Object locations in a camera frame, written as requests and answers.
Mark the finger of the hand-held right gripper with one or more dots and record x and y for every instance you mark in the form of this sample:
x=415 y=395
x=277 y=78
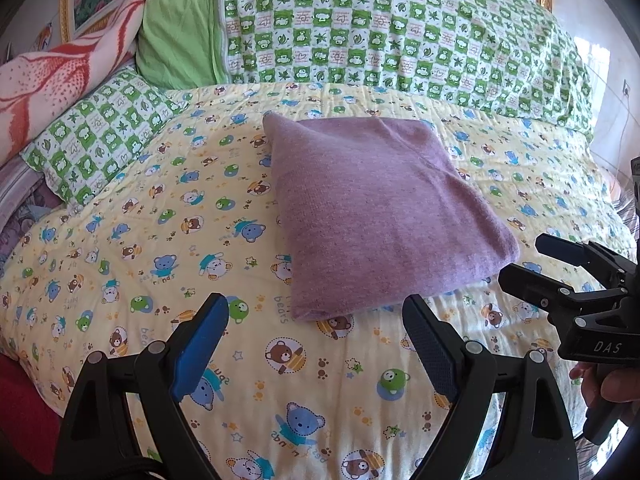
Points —
x=535 y=285
x=575 y=255

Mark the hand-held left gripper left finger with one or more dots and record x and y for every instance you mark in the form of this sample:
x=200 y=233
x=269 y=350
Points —
x=200 y=347

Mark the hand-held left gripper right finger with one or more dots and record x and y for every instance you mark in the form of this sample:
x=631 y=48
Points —
x=430 y=350

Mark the purple knit sweater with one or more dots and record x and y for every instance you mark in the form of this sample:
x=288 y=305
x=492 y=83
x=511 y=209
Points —
x=380 y=200

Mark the person's right hand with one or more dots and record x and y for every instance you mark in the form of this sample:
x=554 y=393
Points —
x=607 y=385

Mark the grey striped cloth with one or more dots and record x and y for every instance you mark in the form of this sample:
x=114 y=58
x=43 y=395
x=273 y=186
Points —
x=629 y=212

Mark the yellow bear print bedsheet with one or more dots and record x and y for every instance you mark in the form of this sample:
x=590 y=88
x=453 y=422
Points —
x=150 y=240

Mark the person's red garment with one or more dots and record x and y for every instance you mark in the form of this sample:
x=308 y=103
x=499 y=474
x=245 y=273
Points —
x=25 y=410

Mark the grey floral cloth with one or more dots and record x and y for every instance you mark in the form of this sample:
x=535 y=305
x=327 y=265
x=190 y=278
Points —
x=20 y=205

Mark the green checkered pillow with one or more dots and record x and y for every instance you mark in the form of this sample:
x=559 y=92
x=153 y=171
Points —
x=100 y=130

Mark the green checkered quilt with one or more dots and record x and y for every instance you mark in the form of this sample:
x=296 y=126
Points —
x=375 y=25

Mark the red and pink patterned blanket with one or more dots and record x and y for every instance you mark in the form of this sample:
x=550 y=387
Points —
x=60 y=75

